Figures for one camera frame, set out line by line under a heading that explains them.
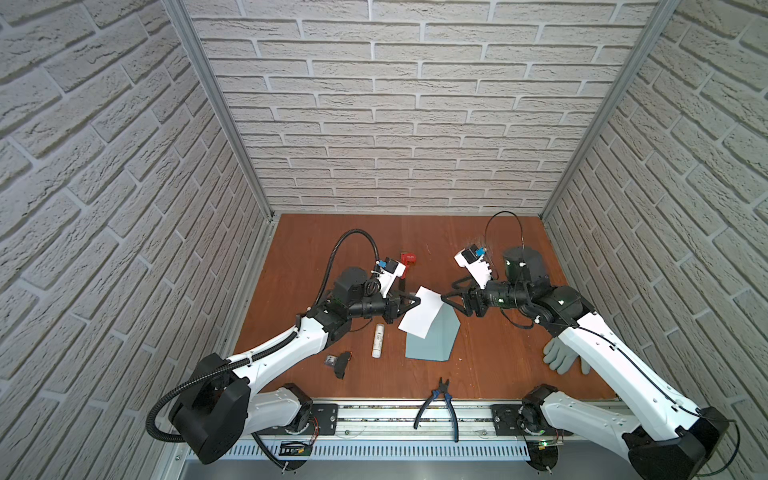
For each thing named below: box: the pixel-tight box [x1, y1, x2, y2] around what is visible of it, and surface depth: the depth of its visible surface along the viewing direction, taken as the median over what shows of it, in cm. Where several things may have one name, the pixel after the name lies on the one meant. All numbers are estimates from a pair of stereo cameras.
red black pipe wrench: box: [400, 252, 417, 280], surface depth 107 cm
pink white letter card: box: [398, 286, 445, 339], surface depth 74 cm
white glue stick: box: [372, 323, 385, 358], surface depth 87 cm
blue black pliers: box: [413, 377, 459, 443], surface depth 79 cm
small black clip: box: [324, 352, 353, 379], surface depth 83 cm
